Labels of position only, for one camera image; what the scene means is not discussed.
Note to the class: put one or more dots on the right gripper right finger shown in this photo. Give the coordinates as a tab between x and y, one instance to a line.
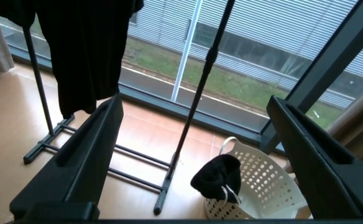
330	183

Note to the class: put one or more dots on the black clothes rack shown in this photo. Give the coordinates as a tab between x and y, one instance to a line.
198	93

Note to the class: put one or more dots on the window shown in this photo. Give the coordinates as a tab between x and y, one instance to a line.
321	68

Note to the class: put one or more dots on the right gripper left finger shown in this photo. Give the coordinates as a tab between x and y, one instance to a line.
76	174

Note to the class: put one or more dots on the black garment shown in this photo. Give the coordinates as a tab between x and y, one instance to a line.
82	56

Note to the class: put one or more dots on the white laundry basket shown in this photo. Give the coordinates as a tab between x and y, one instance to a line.
268	186

